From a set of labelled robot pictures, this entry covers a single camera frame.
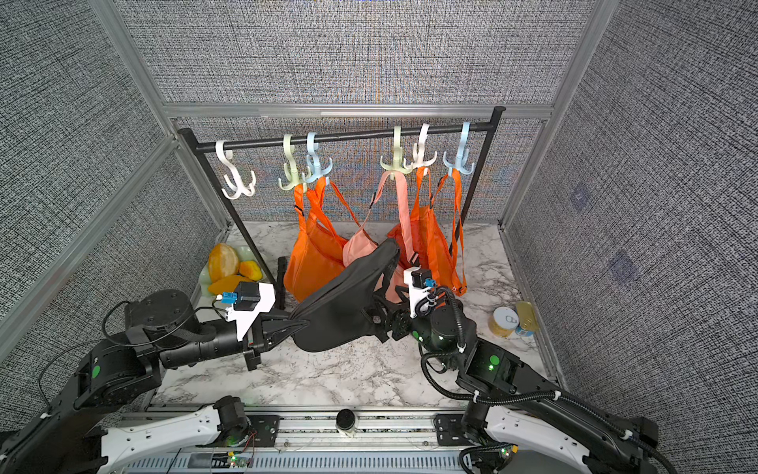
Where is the pink waist bag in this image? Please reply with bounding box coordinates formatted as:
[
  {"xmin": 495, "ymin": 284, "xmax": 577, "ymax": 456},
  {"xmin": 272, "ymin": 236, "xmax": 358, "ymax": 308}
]
[{"xmin": 343, "ymin": 171, "xmax": 417, "ymax": 268}]

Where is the black waist bag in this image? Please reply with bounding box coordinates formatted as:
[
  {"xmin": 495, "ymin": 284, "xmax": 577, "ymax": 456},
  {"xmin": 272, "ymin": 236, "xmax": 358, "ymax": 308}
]
[{"xmin": 290, "ymin": 240, "xmax": 401, "ymax": 353}]

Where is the dark orange waist bag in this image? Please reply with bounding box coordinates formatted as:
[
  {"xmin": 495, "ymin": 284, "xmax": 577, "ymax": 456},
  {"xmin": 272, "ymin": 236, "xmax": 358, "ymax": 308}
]
[{"xmin": 387, "ymin": 168, "xmax": 444, "ymax": 273}]

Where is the orange bag bottom pile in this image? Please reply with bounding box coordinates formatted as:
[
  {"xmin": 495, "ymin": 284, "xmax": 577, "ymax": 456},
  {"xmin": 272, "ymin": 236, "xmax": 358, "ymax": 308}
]
[{"xmin": 284, "ymin": 188, "xmax": 345, "ymax": 302}]

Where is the bright orange waist bag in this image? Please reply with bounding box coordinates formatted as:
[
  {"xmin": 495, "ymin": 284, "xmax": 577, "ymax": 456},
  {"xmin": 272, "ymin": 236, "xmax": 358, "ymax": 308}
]
[{"xmin": 424, "ymin": 171, "xmax": 468, "ymax": 296}]

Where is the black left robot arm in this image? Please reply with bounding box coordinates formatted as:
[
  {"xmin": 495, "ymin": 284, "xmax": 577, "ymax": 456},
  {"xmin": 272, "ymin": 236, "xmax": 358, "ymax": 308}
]
[{"xmin": 1, "ymin": 290, "xmax": 309, "ymax": 473}]

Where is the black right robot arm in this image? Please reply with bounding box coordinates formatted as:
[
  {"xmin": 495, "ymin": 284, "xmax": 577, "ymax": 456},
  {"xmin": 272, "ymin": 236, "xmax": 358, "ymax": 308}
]
[{"xmin": 373, "ymin": 288, "xmax": 676, "ymax": 473}]

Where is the white hook far left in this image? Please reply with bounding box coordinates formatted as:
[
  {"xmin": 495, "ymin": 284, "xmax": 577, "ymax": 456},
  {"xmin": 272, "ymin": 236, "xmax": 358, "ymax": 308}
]
[{"xmin": 214, "ymin": 140, "xmax": 257, "ymax": 201}]

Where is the white hook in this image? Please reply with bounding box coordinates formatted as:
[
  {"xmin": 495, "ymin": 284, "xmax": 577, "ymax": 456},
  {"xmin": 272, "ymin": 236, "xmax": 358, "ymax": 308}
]
[
  {"xmin": 214, "ymin": 140, "xmax": 257, "ymax": 201},
  {"xmin": 411, "ymin": 124, "xmax": 437, "ymax": 170}
]

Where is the green hook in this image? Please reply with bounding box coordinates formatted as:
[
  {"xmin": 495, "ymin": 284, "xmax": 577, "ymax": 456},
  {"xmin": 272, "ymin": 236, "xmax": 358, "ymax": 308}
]
[
  {"xmin": 380, "ymin": 126, "xmax": 414, "ymax": 175},
  {"xmin": 278, "ymin": 134, "xmax": 306, "ymax": 191}
]

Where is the green hook middle right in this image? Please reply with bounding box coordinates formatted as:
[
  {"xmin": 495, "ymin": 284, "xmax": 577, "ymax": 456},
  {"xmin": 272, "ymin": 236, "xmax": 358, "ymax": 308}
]
[{"xmin": 380, "ymin": 126, "xmax": 414, "ymax": 175}]

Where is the blue hook middle left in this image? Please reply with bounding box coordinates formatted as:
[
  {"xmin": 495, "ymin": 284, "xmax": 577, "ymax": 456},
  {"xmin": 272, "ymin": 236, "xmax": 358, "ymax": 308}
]
[{"xmin": 304, "ymin": 132, "xmax": 334, "ymax": 184}]

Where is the blue hook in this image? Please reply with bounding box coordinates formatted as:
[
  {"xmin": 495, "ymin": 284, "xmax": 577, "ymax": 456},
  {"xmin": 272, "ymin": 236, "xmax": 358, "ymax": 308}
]
[
  {"xmin": 443, "ymin": 122, "xmax": 475, "ymax": 177},
  {"xmin": 304, "ymin": 132, "xmax": 334, "ymax": 184}
]

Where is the blue hook far right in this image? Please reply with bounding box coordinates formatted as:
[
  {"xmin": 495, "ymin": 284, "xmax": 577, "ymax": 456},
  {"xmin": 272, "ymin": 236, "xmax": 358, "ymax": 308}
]
[{"xmin": 443, "ymin": 122, "xmax": 475, "ymax": 177}]

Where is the yellow mango piece small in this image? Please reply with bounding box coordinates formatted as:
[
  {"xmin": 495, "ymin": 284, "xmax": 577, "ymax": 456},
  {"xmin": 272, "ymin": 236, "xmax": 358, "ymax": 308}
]
[{"xmin": 239, "ymin": 260, "xmax": 264, "ymax": 282}]

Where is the green glass fruit plate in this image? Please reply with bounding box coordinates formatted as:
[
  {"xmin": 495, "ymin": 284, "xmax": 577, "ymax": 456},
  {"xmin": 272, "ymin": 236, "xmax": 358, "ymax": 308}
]
[{"xmin": 199, "ymin": 245, "xmax": 261, "ymax": 296}]

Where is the round bread bun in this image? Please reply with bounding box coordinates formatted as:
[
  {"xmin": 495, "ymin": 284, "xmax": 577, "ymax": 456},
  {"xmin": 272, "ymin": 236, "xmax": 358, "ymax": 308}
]
[{"xmin": 207, "ymin": 243, "xmax": 240, "ymax": 282}]

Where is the yellow tin can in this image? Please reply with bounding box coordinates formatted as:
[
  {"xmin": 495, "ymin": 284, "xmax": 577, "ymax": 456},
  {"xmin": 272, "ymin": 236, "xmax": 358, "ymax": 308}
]
[{"xmin": 488, "ymin": 306, "xmax": 520, "ymax": 338}]

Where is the black metal clothes rack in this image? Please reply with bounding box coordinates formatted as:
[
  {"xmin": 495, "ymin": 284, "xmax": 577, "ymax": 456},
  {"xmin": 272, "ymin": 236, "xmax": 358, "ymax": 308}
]
[{"xmin": 178, "ymin": 106, "xmax": 507, "ymax": 309}]

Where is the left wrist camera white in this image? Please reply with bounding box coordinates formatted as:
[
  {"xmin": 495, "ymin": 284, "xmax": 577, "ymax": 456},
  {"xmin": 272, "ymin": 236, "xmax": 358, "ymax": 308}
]
[{"xmin": 215, "ymin": 282, "xmax": 276, "ymax": 342}]

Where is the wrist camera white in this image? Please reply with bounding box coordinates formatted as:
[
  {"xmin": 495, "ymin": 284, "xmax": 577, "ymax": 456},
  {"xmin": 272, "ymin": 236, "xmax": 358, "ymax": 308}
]
[
  {"xmin": 404, "ymin": 267, "xmax": 436, "ymax": 319},
  {"xmin": 215, "ymin": 282, "xmax": 276, "ymax": 342}
]

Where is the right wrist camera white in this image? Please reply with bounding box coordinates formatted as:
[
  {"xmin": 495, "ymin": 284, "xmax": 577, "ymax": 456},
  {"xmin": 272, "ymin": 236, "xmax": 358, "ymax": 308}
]
[{"xmin": 404, "ymin": 267, "xmax": 436, "ymax": 319}]

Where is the black round knob on rail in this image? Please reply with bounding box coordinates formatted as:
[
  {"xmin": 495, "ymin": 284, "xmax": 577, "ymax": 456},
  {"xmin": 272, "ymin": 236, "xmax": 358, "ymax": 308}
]
[{"xmin": 336, "ymin": 409, "xmax": 357, "ymax": 438}]

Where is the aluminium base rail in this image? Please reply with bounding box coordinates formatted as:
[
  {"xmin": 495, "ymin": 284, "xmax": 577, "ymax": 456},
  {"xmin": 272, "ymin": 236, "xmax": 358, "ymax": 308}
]
[{"xmin": 111, "ymin": 406, "xmax": 472, "ymax": 473}]

